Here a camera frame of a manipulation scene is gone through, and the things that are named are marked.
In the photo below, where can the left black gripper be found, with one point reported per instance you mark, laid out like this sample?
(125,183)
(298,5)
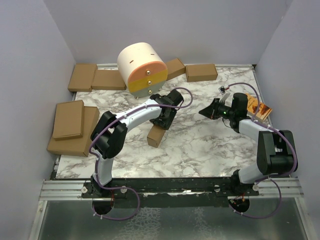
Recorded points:
(165,124)

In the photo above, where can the round pastel drawer cabinet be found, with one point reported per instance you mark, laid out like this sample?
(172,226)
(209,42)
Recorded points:
(142,70)

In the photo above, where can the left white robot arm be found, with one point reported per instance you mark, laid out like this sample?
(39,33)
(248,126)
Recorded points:
(108,136)

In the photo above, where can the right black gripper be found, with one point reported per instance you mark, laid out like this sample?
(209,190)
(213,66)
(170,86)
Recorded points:
(211,111)

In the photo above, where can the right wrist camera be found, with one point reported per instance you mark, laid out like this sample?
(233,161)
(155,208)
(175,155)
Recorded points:
(224,93)

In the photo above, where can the cardboard box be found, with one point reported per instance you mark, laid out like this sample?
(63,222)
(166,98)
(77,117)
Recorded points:
(82,77)
(77,146)
(175,68)
(108,80)
(69,120)
(155,136)
(201,72)

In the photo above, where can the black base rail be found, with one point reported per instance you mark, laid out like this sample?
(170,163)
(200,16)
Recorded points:
(168,192)

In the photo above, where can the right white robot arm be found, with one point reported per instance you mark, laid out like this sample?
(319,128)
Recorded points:
(276,154)

